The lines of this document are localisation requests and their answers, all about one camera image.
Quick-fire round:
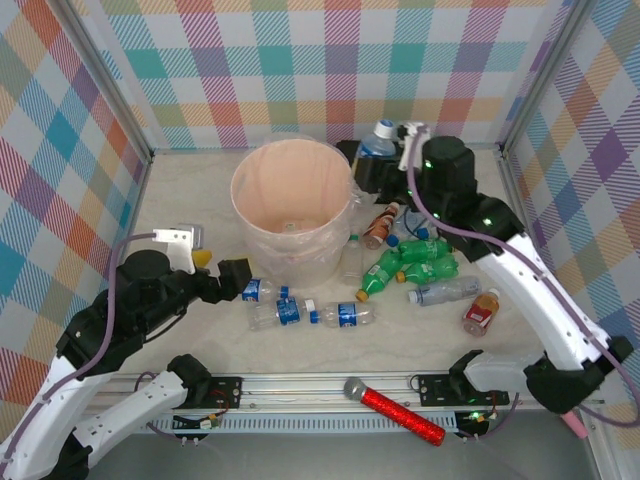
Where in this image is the clear bottle white cap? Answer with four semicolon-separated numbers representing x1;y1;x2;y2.
407;275;484;307

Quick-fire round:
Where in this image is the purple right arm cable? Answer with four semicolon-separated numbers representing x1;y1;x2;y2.
407;127;640;441

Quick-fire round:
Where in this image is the pink bin with plastic liner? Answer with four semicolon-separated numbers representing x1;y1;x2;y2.
229;133;376;291

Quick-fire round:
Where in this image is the crushed blue-label bottle white cap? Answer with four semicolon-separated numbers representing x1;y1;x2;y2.
247;297;317;332

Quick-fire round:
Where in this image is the brown tea bottle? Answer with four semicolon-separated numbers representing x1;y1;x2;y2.
363;201;401;250

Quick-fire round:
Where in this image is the orange juice bottle red label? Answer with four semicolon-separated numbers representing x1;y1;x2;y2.
462;288;503;337

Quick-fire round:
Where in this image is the aluminium frame post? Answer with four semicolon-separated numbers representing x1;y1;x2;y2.
498;0;596;154
54;0;155;166

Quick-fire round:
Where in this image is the red glitter microphone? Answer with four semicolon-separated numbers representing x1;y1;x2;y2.
342;377;447;446

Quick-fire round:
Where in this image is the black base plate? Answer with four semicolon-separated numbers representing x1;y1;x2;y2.
207;375;245;409
417;373;511;407

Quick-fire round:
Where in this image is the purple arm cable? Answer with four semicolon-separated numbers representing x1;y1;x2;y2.
407;127;640;441
0;230;184;469

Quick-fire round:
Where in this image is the large blue-cap bottle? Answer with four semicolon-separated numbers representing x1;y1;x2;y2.
355;118;401;160

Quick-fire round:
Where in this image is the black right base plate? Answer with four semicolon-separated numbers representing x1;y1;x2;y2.
417;373;511;407

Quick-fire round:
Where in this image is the black case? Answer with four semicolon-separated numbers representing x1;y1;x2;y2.
335;139;407;205

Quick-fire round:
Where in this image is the green soda bottle yellow cap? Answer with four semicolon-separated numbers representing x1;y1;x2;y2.
395;257;460;285
397;238;459;262
354;249;404;303

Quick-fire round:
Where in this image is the clear bottle green cap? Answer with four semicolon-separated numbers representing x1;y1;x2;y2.
341;234;365;286

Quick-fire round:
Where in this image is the pink microphone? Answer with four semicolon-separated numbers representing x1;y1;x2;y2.
559;410;589;440

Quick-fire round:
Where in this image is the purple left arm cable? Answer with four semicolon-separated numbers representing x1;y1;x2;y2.
0;230;184;469

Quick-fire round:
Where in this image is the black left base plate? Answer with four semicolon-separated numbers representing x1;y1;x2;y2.
207;375;245;409

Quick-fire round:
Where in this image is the small circuit board with wires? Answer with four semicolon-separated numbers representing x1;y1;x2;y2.
455;408;501;437
171;410;224;435

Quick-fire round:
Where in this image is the white slotted cable duct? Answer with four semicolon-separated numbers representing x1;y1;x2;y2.
144;412;462;435

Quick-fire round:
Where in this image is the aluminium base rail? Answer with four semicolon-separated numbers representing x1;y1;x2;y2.
74;370;551;416

